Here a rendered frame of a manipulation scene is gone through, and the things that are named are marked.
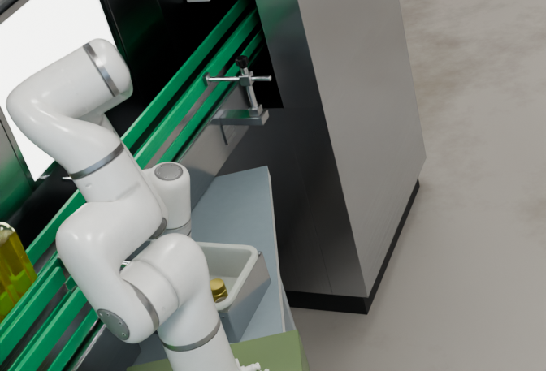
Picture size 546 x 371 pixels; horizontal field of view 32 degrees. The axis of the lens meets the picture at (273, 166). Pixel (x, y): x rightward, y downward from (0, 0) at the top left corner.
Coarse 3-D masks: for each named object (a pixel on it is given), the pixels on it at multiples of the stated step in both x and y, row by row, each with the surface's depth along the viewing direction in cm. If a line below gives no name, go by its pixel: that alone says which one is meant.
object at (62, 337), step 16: (64, 304) 160; (80, 304) 163; (64, 320) 159; (80, 320) 163; (96, 320) 167; (48, 336) 155; (64, 336) 159; (80, 336) 163; (32, 352) 151; (48, 352) 155; (64, 352) 159; (16, 368) 149; (32, 368) 151; (48, 368) 155
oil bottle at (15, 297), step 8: (0, 264) 160; (0, 272) 160; (0, 280) 160; (8, 280) 162; (0, 288) 160; (8, 288) 162; (0, 296) 160; (8, 296) 162; (16, 296) 164; (0, 304) 160; (8, 304) 162; (0, 312) 160; (8, 312) 162
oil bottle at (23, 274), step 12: (0, 228) 161; (12, 228) 163; (0, 240) 160; (12, 240) 163; (0, 252) 160; (12, 252) 163; (24, 252) 166; (12, 264) 163; (24, 264) 166; (12, 276) 163; (24, 276) 166; (36, 276) 169; (24, 288) 166
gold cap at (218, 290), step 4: (212, 280) 180; (216, 280) 180; (220, 280) 180; (212, 284) 179; (216, 284) 179; (220, 284) 179; (224, 284) 179; (212, 288) 178; (216, 288) 178; (220, 288) 178; (224, 288) 179; (212, 292) 178; (216, 292) 178; (220, 292) 178; (224, 292) 179; (216, 296) 179; (220, 296) 179; (224, 296) 179
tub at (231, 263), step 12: (204, 252) 186; (216, 252) 185; (228, 252) 184; (240, 252) 182; (252, 252) 180; (216, 264) 187; (228, 264) 185; (240, 264) 184; (252, 264) 177; (216, 276) 188; (228, 276) 187; (240, 276) 175; (228, 288) 184; (228, 300) 170
